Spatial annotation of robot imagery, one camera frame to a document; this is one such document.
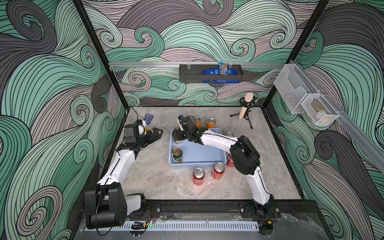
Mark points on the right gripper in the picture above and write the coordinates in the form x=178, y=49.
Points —
x=184, y=126

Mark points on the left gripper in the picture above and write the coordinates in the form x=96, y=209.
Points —
x=151, y=139

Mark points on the green white can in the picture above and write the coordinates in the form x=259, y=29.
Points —
x=176, y=136

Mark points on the green gold can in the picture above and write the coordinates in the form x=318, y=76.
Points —
x=177, y=155

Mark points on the orange can back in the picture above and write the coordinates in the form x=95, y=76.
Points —
x=198, y=123
x=211, y=123

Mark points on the red cola can front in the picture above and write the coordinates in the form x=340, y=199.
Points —
x=198, y=176

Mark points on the red cola can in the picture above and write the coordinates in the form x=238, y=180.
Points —
x=198, y=176
x=230, y=161

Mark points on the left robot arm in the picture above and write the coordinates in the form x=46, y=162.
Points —
x=106, y=205

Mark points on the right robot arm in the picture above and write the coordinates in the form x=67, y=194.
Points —
x=245, y=156

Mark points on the light blue plastic basket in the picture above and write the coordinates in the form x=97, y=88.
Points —
x=196, y=155

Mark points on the blue card box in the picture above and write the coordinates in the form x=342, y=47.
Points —
x=148, y=118

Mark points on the black microphone tripod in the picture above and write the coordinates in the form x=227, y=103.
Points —
x=247, y=117

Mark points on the blue snack packet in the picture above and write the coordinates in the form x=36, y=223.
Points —
x=221, y=70

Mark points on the beige microphone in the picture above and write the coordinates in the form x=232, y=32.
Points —
x=246, y=102

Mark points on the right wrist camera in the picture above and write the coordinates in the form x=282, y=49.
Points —
x=181, y=122

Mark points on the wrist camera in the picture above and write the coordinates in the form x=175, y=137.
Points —
x=141, y=124
x=181, y=122

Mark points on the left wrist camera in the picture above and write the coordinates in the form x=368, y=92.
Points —
x=141, y=124

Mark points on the black wall shelf basket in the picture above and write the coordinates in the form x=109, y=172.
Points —
x=193, y=73

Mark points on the aluminium wall rail back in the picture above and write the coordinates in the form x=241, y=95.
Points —
x=177, y=64

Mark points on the aluminium wall rail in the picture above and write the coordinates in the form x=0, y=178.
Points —
x=177, y=64
x=361, y=139

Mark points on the white perforated cable tray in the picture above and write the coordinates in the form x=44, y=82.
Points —
x=213, y=226

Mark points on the large clear wall bin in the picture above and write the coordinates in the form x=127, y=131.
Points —
x=291, y=88

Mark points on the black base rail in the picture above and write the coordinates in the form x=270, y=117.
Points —
x=244, y=208

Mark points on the small clear wall bin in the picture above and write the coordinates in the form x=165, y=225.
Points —
x=319, y=110

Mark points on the aluminium wall rail right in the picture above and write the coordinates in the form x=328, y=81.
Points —
x=361, y=139

